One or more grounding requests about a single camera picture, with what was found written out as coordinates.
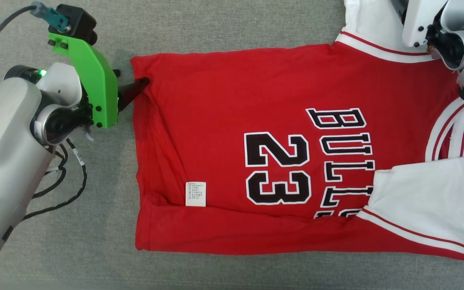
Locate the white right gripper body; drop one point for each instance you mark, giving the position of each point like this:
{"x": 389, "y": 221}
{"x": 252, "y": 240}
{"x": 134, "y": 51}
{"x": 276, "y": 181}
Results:
{"x": 419, "y": 20}

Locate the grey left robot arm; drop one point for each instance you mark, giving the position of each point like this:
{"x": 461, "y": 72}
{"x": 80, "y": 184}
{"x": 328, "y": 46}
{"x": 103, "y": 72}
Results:
{"x": 2, "y": 161}

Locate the red Bulls 23 jersey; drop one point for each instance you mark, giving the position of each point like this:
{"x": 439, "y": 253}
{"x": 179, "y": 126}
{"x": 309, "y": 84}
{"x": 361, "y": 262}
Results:
{"x": 224, "y": 100}

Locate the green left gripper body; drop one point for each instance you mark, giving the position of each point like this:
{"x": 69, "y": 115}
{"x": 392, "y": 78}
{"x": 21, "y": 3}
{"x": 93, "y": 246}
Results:
{"x": 99, "y": 88}

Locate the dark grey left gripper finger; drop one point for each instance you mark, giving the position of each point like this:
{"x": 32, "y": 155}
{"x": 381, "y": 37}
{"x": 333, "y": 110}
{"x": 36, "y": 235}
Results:
{"x": 133, "y": 89}

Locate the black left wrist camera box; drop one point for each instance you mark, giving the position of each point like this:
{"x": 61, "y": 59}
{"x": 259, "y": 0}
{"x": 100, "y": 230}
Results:
{"x": 77, "y": 22}

